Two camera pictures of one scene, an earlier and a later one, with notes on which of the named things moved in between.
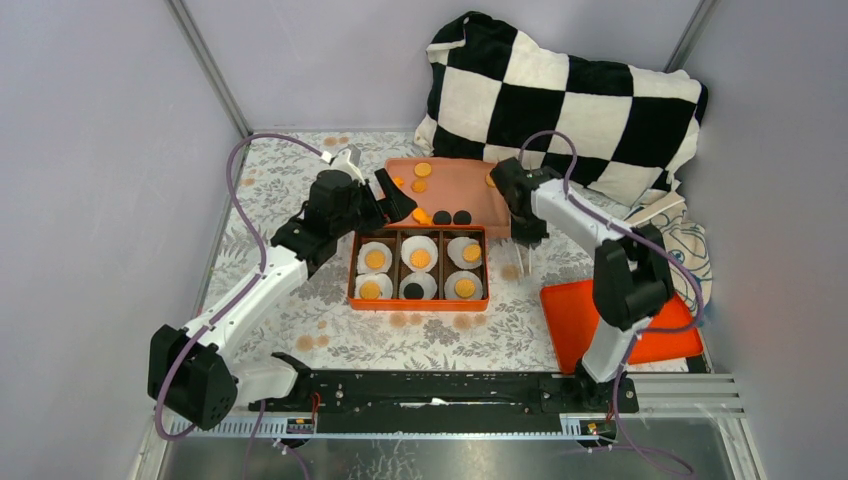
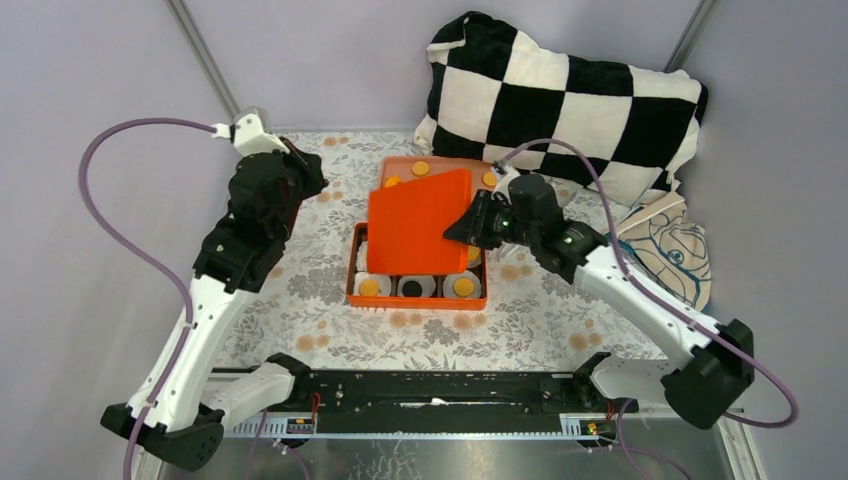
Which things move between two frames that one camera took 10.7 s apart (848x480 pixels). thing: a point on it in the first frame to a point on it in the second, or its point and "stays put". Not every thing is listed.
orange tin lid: (575, 327) to (407, 223)
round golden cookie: (369, 290) stays put
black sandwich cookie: (414, 291) stays put
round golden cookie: (471, 252) stays put
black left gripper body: (364, 212) to (302, 182)
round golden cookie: (465, 288) stays put
